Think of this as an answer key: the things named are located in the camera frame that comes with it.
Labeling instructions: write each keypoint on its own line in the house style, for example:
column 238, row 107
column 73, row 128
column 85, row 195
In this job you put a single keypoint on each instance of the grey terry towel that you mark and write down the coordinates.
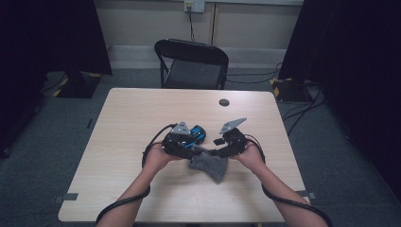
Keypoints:
column 211, row 165

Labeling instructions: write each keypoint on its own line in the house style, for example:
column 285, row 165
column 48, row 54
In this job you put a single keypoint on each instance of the blue toy car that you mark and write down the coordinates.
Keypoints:
column 198, row 134

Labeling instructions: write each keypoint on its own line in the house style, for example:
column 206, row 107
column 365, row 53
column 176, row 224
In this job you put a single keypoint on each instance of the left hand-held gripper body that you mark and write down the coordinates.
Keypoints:
column 175, row 143

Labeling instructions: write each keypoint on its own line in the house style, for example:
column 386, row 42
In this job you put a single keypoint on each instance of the striped black stand base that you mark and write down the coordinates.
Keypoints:
column 78, row 86
column 291, row 90

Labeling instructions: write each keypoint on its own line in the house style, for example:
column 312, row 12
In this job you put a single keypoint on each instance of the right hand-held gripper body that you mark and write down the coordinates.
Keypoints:
column 235, row 142

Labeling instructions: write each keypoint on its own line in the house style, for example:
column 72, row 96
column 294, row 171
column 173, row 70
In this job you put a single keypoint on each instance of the white wall socket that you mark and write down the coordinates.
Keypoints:
column 198, row 6

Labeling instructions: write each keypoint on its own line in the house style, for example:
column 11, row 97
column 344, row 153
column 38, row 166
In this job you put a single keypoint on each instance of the black folding chair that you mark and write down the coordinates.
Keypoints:
column 192, row 53

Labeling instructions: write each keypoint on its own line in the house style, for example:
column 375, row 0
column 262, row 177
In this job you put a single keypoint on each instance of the person's left hand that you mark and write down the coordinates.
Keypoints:
column 157, row 159

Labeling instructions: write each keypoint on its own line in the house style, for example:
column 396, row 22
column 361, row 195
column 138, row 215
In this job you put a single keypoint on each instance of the person's right hand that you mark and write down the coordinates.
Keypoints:
column 252, row 157

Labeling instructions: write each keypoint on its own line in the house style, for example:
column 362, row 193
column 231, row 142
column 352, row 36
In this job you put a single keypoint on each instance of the grey tape strip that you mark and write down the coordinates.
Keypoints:
column 67, row 197
column 307, row 194

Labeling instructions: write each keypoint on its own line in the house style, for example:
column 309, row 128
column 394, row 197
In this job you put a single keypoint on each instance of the black curtain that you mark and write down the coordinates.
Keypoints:
column 362, row 63
column 47, row 31

